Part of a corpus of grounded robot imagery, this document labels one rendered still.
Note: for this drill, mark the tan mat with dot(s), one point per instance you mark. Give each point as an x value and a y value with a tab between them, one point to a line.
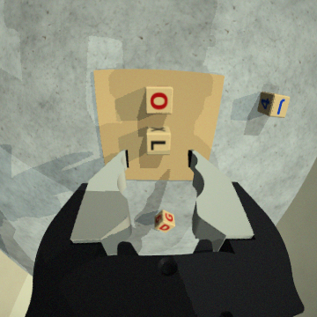
123	122

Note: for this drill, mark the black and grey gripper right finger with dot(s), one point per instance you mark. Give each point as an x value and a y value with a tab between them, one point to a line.
231	219

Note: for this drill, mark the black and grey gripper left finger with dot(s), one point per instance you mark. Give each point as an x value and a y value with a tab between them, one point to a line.
89	226

